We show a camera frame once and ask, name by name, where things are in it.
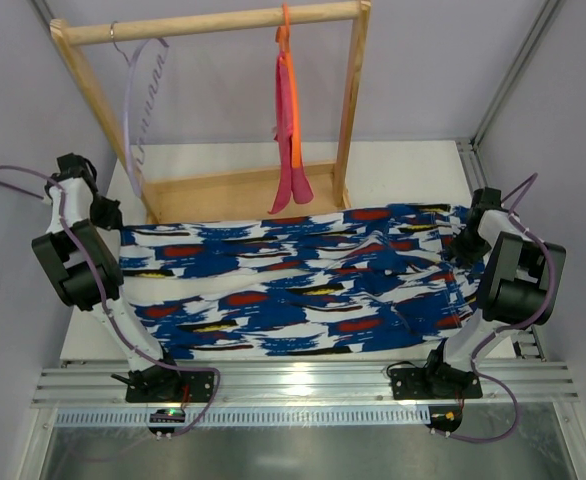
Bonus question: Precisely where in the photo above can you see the blue white red patterned trousers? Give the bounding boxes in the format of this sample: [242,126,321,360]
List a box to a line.
[119,204,485,360]

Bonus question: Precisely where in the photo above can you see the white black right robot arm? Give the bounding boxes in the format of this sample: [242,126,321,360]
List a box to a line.
[422,187,567,399]

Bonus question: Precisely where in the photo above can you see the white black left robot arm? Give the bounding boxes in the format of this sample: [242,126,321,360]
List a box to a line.
[32,153,184,403]

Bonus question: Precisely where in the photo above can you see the lilac plastic hanger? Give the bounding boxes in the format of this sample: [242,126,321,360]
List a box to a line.
[109,21,170,198]

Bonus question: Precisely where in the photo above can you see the pink cloth on hanger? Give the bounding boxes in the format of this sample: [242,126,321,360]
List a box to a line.
[269,51,314,215]

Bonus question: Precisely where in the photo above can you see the orange plastic hanger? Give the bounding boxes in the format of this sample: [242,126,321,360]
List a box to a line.
[276,3,302,169]

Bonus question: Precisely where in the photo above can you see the wooden clothes rack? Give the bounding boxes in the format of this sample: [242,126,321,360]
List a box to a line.
[49,1,371,224]

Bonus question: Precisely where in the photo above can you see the aluminium frame rail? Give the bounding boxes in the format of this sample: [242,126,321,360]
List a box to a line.
[479,1,586,363]

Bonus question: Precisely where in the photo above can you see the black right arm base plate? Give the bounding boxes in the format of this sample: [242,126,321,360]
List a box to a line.
[387,365,483,400]

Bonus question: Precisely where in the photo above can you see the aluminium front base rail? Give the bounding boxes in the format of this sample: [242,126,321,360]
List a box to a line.
[31,359,578,408]

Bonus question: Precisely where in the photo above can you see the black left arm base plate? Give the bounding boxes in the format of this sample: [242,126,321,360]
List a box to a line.
[111,366,215,403]

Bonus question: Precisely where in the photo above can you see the slotted grey cable duct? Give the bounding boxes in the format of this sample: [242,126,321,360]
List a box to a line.
[54,405,430,428]

